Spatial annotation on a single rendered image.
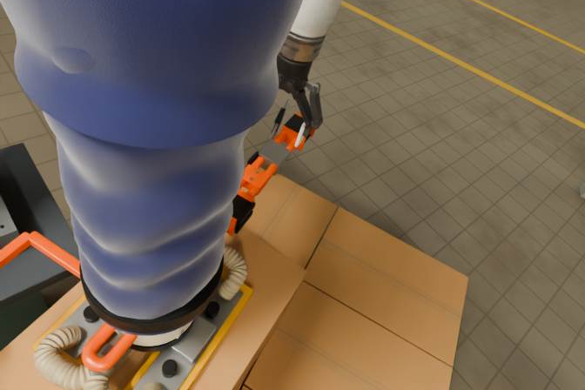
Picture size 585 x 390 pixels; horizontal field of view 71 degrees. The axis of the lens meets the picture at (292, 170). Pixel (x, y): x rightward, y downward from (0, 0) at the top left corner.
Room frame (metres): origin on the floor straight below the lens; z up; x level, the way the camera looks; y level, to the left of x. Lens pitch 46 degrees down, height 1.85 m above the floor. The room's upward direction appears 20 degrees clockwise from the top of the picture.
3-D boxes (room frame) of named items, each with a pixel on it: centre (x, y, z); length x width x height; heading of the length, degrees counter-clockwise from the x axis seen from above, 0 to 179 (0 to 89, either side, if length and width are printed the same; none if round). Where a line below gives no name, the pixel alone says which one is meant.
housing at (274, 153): (0.77, 0.06, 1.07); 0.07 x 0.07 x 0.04; 77
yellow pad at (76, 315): (0.34, 0.26, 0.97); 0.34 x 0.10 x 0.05; 167
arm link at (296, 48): (0.72, 0.08, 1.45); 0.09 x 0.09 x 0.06
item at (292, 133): (0.90, 0.02, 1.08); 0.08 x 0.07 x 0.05; 167
